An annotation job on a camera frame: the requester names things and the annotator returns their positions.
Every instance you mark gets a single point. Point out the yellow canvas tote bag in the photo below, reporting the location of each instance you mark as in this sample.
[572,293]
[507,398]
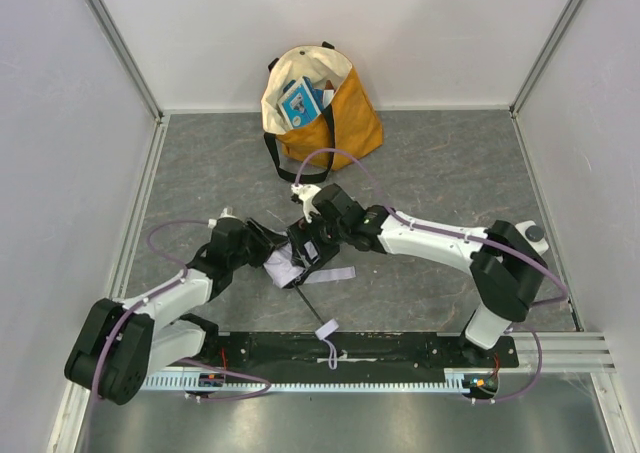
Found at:
[349,128]

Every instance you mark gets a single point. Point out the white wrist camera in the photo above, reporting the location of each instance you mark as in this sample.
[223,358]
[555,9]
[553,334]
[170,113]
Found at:
[226,215]
[304,194]

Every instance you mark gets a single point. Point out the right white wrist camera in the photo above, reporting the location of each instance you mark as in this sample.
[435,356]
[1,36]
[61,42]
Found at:
[304,194]

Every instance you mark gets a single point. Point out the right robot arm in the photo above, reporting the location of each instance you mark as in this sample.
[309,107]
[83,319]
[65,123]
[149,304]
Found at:
[497,258]

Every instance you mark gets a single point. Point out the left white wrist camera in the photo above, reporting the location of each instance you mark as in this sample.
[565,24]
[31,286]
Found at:
[226,215]

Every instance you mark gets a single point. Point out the blue boxed item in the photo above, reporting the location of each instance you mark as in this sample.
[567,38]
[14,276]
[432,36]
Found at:
[298,103]

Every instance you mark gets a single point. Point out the white card in bag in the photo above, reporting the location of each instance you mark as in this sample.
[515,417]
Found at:
[327,97]

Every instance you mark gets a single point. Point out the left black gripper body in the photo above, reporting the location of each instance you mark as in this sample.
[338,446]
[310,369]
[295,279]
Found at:
[258,240]

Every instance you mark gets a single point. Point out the light blue cable duct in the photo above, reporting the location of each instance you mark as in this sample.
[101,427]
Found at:
[195,381]

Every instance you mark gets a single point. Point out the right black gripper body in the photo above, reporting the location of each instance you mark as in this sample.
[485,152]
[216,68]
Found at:
[310,243]

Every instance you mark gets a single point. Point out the lavender folding umbrella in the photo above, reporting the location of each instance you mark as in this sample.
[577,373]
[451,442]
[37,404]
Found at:
[284,274]

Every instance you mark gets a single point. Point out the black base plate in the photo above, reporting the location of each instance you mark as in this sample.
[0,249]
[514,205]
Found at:
[365,357]

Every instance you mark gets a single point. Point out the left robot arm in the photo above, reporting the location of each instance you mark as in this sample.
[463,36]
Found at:
[121,343]

